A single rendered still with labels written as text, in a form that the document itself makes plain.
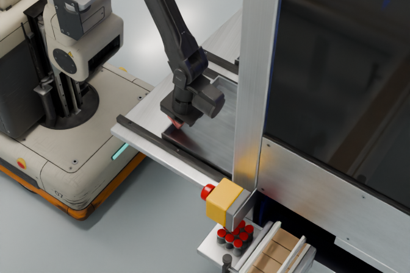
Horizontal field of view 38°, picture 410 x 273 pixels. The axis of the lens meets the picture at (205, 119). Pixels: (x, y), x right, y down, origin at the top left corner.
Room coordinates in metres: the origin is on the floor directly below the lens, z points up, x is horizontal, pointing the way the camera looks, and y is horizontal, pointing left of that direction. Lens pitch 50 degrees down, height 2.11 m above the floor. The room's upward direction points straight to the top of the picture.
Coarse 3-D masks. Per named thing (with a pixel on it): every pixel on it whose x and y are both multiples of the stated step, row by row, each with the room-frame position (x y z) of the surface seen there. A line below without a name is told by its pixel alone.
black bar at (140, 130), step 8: (120, 120) 1.03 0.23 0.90; (128, 120) 1.03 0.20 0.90; (128, 128) 1.01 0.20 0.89; (136, 128) 1.00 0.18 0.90; (144, 128) 1.00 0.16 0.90; (144, 136) 0.98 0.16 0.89; (152, 136) 0.97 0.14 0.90; (160, 144) 0.95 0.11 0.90; (168, 144) 0.94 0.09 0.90; (168, 152) 0.93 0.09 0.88; (176, 152) 0.92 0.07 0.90; (184, 152) 0.92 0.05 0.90; (184, 160) 0.90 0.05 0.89; (192, 160) 0.89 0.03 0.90; (200, 168) 0.87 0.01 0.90; (208, 168) 0.87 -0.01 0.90; (208, 176) 0.86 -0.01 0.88; (216, 176) 0.84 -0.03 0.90; (224, 176) 0.84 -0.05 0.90
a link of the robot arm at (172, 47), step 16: (144, 0) 1.04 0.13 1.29; (160, 0) 1.02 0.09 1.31; (160, 16) 1.01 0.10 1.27; (176, 16) 1.01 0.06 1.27; (160, 32) 1.01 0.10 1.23; (176, 32) 0.99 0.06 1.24; (176, 48) 0.97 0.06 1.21; (192, 48) 0.99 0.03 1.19; (176, 64) 0.97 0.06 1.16; (192, 64) 0.97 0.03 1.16; (208, 64) 1.00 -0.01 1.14; (192, 80) 0.95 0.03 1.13
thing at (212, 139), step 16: (224, 80) 1.17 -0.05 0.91; (224, 112) 1.07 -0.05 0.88; (176, 128) 1.01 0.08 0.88; (192, 128) 1.01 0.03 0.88; (208, 128) 1.01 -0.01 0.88; (224, 128) 1.01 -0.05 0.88; (176, 144) 0.94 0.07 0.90; (192, 144) 0.96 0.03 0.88; (208, 144) 0.96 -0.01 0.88; (224, 144) 0.96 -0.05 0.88; (208, 160) 0.88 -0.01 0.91; (224, 160) 0.91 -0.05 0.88
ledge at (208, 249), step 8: (248, 224) 0.72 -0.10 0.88; (216, 232) 0.70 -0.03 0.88; (256, 232) 0.70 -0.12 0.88; (208, 240) 0.68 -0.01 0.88; (216, 240) 0.68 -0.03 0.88; (200, 248) 0.66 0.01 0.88; (208, 248) 0.66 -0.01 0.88; (216, 248) 0.66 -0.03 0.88; (224, 248) 0.66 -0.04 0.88; (208, 256) 0.64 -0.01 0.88; (216, 256) 0.64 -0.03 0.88; (232, 256) 0.64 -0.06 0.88; (240, 256) 0.64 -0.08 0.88; (216, 264) 0.62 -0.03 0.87; (232, 264) 0.62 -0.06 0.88
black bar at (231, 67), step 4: (204, 52) 1.29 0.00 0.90; (208, 52) 1.29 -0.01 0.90; (208, 56) 1.28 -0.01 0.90; (212, 56) 1.27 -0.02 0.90; (216, 56) 1.27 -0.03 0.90; (212, 60) 1.27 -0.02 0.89; (216, 60) 1.26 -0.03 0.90; (220, 60) 1.26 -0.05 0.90; (224, 60) 1.26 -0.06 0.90; (216, 64) 1.26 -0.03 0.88; (220, 64) 1.25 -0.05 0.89; (224, 64) 1.24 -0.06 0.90; (228, 64) 1.24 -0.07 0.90; (232, 64) 1.24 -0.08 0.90; (228, 68) 1.23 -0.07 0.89; (232, 68) 1.22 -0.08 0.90; (236, 68) 1.22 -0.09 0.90; (232, 72) 1.22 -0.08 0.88; (236, 72) 1.22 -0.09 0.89
